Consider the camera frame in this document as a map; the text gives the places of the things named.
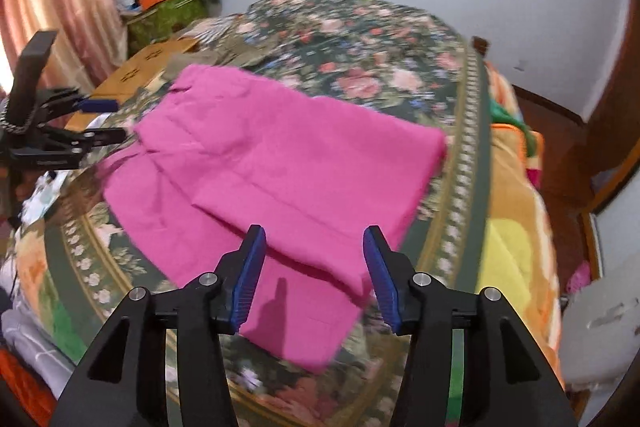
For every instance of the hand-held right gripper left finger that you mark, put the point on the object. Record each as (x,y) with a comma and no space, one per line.
(248,277)

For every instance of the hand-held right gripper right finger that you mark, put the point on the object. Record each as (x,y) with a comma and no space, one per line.
(384,277)

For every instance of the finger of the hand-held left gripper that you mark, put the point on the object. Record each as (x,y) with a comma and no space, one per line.
(97,105)
(102,136)

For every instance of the pink pants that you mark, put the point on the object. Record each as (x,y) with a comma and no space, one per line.
(280,177)

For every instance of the cardboard box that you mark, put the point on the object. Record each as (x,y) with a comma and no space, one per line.
(135,72)

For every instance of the pink striped curtain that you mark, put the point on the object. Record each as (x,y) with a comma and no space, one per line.
(55,2)

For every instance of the green patterned box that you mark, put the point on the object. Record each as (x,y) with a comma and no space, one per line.
(167,16)

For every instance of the orange yellow blanket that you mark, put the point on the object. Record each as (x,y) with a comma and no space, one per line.
(515,247)

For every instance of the khaki folded garment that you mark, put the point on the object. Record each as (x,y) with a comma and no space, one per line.
(220,49)

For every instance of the floral green bedspread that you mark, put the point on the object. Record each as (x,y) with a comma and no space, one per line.
(380,57)

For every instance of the white plastic chair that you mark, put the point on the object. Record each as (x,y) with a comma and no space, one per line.
(597,332)

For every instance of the white folded cloth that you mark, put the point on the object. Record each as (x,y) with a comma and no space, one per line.
(30,347)

